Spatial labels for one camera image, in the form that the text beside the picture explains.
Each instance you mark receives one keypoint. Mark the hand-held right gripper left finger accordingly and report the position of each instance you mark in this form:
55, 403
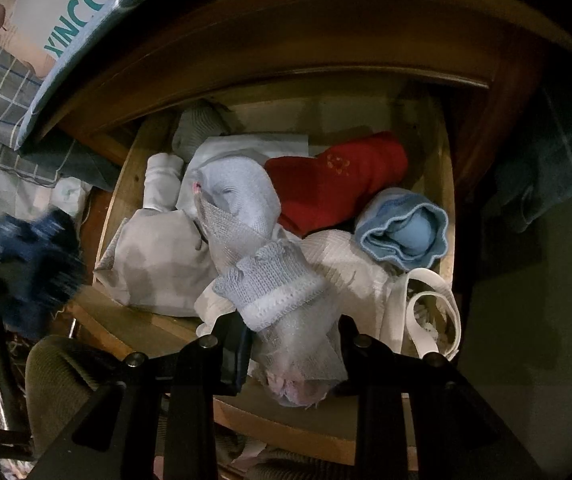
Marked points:
236, 355

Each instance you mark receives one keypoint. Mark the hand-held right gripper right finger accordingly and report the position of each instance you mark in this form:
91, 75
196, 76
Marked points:
366, 375

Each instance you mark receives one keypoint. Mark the navy knit cloth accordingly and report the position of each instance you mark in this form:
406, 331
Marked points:
36, 270

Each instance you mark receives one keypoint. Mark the grey knitted sock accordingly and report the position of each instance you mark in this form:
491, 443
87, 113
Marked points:
271, 280

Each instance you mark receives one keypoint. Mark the wooden drawer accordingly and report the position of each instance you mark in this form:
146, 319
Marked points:
291, 425

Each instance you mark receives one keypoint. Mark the white cardboard box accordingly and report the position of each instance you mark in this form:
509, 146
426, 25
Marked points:
66, 10

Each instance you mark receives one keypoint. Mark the olive green cloth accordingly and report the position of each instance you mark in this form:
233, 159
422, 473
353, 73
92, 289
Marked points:
61, 375

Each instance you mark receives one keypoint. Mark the rolled light blue cloth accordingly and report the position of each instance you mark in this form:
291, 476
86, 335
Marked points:
401, 230

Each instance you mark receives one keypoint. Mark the light blue knit cloth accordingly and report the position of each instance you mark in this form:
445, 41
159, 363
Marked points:
246, 190

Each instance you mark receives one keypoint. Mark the grey plaid cloth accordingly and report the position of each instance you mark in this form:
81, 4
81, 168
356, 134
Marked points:
1, 90

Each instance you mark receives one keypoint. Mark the white sock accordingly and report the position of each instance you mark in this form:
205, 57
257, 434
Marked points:
163, 180

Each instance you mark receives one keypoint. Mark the red cloth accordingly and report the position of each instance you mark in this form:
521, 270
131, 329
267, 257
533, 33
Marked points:
326, 185

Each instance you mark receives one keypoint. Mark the dark teal checked cloth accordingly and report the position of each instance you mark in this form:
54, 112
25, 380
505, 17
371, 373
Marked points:
551, 160

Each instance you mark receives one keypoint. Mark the wooden cabinet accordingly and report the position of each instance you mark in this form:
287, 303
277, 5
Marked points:
266, 50

